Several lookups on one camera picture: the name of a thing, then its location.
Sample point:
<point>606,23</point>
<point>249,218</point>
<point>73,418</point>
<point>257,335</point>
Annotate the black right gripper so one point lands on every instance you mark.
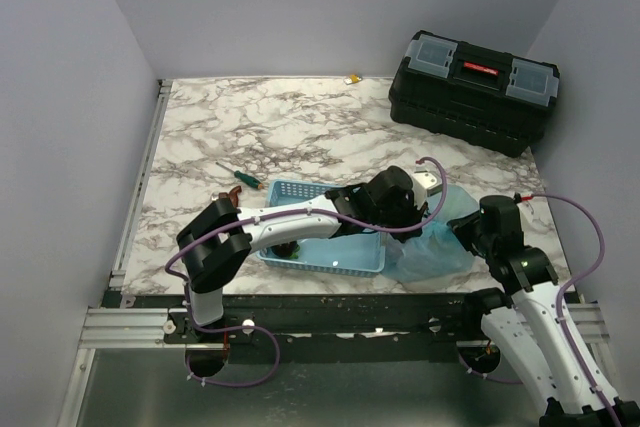
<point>462,226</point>

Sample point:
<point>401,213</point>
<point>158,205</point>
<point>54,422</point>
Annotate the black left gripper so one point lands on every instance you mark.
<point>415,215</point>

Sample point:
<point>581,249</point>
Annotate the light blue plastic bag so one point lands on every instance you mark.
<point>436,252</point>

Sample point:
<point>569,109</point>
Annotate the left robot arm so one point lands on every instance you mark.
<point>215,244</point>

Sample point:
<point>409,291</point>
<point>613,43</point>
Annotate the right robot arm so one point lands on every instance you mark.
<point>529,321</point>

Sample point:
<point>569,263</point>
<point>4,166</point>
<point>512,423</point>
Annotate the dark purple fake mangosteen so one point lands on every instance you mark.
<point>286,251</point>

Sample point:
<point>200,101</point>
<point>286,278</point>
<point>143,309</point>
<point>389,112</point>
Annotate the light blue plastic basket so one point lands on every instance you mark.
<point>361,255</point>

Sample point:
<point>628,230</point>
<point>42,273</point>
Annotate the small yellow white tag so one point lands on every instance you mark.
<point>352,79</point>

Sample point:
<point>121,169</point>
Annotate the black plastic toolbox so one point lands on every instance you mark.
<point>487,98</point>

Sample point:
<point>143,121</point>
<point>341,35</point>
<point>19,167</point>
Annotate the brown and silver small tool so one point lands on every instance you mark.
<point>232,195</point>

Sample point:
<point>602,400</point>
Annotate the aluminium extrusion bar left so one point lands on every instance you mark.
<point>125,329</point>

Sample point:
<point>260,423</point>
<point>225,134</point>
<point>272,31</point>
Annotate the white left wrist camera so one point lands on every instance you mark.
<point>424,185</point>

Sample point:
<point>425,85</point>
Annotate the green handled screwdriver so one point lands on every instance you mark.
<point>243,177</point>

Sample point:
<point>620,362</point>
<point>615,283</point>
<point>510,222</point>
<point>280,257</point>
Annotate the black front mounting rail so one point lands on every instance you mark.
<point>321,328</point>

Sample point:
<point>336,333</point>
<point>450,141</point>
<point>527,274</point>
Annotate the aluminium left side rail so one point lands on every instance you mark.
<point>118,270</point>

